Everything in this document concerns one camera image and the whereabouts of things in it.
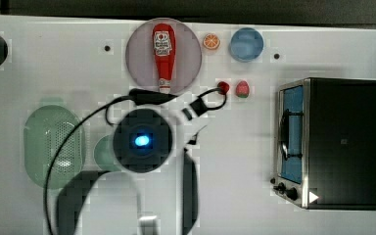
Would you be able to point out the black toaster oven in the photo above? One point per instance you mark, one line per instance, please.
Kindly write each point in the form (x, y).
(325, 151)

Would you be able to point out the green mug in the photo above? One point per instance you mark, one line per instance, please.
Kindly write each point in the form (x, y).
(104, 155)

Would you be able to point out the orange slice toy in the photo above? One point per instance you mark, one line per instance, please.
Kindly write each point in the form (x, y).
(211, 41)

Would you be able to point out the red ketchup bottle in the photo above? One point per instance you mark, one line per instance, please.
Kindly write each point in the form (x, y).
(164, 47)

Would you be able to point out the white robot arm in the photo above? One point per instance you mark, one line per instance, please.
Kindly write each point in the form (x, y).
(154, 190)

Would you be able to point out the grey round plate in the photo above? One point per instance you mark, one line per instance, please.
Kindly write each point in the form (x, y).
(140, 62)

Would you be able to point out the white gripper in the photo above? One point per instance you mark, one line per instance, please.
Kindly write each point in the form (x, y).
(191, 119)

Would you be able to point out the large red strawberry toy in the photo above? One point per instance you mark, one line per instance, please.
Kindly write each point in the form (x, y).
(242, 89)

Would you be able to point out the green perforated colander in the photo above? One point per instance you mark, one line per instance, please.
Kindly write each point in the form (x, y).
(44, 132)

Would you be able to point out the blue bowl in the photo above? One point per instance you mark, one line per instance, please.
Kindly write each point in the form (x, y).
(246, 44)

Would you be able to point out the small red strawberry toy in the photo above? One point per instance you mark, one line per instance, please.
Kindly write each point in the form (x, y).
(224, 87)

